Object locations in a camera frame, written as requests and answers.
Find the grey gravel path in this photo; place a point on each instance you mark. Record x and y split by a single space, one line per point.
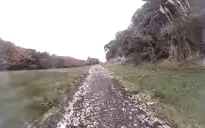
101 100

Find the row of trees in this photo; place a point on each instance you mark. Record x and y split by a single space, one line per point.
30 58
163 33

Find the grass verge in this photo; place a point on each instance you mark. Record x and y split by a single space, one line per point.
176 90

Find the grass field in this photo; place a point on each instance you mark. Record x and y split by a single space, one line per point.
26 90

